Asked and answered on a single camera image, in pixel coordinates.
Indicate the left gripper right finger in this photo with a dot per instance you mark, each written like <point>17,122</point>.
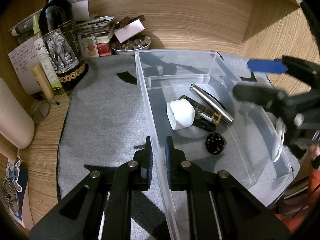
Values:
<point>174,157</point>

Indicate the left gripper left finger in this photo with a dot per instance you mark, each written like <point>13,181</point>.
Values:
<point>143,173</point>

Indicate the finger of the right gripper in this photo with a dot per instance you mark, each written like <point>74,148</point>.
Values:
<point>260,95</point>
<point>267,66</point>

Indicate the dark ridged round cap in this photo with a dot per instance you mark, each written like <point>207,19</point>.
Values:
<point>215,143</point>

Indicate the white power adapter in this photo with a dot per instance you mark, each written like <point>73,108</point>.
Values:
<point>180,113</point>

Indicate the black gold lighter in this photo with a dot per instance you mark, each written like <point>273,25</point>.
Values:
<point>205,118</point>

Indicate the silver metal cylinder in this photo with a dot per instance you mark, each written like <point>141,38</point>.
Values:
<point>212,102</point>

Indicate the clear plastic bin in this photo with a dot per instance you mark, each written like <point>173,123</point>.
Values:
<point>187,95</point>

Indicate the grey felt mat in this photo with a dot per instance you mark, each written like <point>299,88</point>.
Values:
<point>122,100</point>

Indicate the eyeglasses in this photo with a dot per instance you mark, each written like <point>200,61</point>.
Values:
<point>41,112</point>

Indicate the bowl of small trinkets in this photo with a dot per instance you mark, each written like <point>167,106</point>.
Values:
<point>131,46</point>

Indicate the traffic light card box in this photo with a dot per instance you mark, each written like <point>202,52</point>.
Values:
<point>89,47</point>

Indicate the white card on bowl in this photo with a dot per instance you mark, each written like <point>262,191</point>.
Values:
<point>129,31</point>

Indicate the beige lip balm tube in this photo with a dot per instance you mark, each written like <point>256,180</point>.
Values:
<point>42,81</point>

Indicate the cream pink mug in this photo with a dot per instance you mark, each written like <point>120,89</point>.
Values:
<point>16,124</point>

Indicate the sticker card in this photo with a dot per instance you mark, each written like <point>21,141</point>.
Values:
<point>15,193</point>

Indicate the stack of books and papers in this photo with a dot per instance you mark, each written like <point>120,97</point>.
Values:
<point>87,29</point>

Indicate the green white tube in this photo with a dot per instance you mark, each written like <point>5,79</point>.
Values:
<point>43,55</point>

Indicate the white paper note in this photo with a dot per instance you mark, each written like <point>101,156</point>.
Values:
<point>23,58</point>

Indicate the dark wine bottle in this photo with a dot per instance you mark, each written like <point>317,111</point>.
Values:
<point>58,29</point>

